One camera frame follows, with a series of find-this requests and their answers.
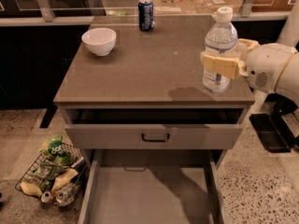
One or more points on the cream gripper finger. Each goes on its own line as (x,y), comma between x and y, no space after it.
(231,67)
(245,46)

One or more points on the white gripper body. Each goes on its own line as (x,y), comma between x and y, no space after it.
(264,66)

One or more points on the clear plastic water bottle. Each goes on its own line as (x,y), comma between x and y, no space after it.
(220,41)

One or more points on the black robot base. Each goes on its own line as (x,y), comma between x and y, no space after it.
(274,133)

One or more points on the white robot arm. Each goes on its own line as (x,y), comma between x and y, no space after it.
(288,37)

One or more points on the grey top drawer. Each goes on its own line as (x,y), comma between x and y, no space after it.
(191,128)

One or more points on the grey drawer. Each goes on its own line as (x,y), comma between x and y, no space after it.
(191,128)
(152,187)

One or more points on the grey middle drawer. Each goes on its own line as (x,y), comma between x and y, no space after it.
(152,187)

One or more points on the blue soda can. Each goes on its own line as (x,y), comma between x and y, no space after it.
(145,15)

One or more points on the white ceramic bowl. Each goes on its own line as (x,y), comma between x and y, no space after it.
(99,41)

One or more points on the green snack bag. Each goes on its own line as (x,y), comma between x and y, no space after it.
(53,150)

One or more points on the yellow snack packet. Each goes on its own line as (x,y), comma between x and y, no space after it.
(64,178)

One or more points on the silver can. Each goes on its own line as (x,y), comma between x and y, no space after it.
(47,197)
(66,194)

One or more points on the yellow packet lower left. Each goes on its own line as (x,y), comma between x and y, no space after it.
(30,189)

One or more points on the black wire basket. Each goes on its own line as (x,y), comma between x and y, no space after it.
(43,172)

